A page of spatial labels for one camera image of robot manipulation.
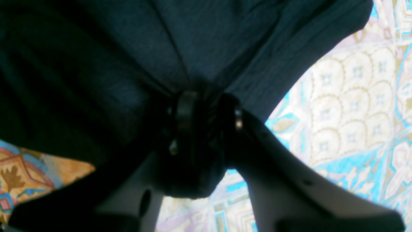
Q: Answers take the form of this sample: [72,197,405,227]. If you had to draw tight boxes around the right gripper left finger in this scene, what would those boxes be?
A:
[166,91,200,161]

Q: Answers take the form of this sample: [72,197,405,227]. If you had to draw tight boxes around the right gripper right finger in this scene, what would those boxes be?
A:
[217,93,243,165]

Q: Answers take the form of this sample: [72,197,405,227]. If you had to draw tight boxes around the black t-shirt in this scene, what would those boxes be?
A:
[1,0,373,166]

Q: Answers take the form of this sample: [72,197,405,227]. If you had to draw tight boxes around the patterned tablecloth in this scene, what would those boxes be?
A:
[1,0,411,232]

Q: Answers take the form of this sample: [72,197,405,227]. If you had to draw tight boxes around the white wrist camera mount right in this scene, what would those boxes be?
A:
[6,111,405,232]

